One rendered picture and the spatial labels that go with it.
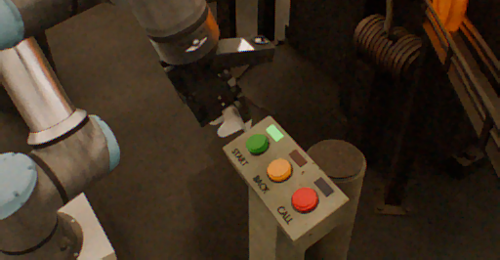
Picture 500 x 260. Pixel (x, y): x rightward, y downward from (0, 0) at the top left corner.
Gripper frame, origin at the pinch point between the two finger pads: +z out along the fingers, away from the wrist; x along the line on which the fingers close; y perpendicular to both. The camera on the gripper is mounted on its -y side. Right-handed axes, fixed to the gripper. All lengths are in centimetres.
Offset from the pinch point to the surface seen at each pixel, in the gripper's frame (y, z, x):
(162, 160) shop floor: 20, 63, -65
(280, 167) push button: -0.3, 5.6, 7.6
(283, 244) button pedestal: 6.4, 18.9, 12.2
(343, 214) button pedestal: -3.6, 9.5, 19.3
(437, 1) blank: -56, 18, -14
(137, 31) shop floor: -1, 70, -155
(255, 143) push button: 0.3, 5.6, 0.0
